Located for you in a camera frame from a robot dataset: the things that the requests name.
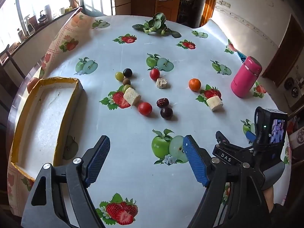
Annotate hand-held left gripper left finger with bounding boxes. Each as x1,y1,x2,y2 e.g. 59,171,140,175
21,135,111,228

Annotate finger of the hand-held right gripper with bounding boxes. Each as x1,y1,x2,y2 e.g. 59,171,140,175
215,131,232,148
245,130,257,143

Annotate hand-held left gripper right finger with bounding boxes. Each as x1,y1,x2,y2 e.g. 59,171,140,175
182,135,271,228

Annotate pale banana chunk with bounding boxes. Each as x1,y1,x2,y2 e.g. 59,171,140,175
206,96,224,112
123,87,141,106

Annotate dark purple grape front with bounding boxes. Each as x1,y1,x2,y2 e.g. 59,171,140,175
160,107,173,120

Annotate orange tangerine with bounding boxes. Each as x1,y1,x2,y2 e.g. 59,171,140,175
188,78,201,92

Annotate yellow taped white foam box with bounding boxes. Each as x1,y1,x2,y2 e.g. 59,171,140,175
11,77,84,182

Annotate small crumbly cake piece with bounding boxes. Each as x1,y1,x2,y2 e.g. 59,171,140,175
156,77,168,89

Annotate person's right forearm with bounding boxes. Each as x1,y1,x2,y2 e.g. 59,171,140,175
262,186,294,228

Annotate fruit printed tablecloth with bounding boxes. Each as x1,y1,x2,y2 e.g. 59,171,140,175
7,14,292,228

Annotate pink thermos bottle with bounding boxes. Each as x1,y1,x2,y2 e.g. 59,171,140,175
230,56,263,98

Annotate red apple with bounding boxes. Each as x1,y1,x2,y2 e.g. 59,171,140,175
27,77,40,93

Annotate dark wooden chair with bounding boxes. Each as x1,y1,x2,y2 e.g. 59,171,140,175
0,44,26,81

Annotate green leafy vegetable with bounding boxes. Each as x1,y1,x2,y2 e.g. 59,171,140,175
132,12,182,38

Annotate windowsill counter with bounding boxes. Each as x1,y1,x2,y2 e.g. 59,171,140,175
0,7,83,61

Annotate white spray bottle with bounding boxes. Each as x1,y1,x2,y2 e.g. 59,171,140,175
24,15,36,36

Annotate metal kettle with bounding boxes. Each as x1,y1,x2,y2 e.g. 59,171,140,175
37,9,48,25

